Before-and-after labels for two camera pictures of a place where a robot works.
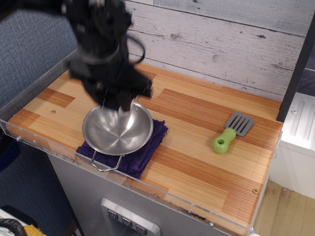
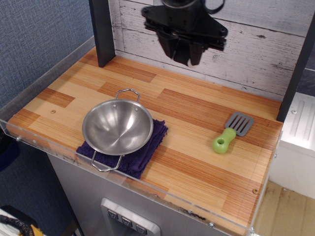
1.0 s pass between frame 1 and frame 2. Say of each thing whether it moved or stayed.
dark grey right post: stayed
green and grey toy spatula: stayed
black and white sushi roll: moved
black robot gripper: moved
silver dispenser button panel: stayed
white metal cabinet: stayed
